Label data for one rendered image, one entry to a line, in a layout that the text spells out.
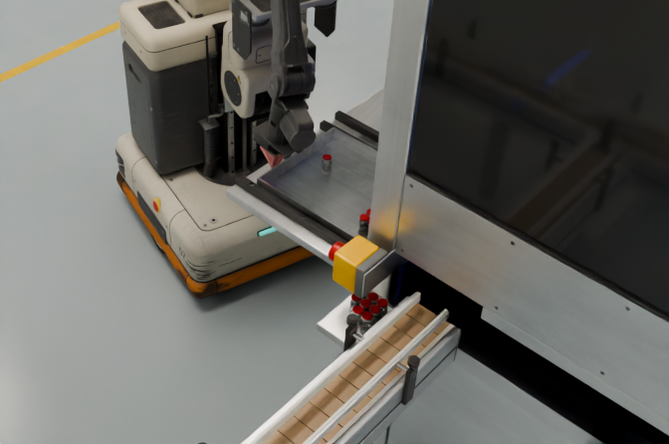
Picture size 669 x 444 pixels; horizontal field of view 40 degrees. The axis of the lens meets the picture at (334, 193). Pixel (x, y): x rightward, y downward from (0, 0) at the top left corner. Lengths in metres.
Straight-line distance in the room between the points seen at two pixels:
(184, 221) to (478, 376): 1.34
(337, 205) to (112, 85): 2.11
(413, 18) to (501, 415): 0.79
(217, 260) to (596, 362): 1.52
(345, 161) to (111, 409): 1.08
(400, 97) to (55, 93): 2.60
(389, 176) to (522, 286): 0.29
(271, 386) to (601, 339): 1.42
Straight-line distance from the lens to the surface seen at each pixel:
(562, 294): 1.51
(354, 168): 2.09
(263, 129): 1.98
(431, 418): 1.95
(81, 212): 3.34
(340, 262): 1.67
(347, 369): 1.62
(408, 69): 1.46
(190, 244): 2.79
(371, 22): 4.40
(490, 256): 1.55
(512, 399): 1.74
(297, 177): 2.05
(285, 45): 1.84
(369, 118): 2.25
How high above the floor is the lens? 2.20
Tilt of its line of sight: 41 degrees down
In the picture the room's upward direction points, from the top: 4 degrees clockwise
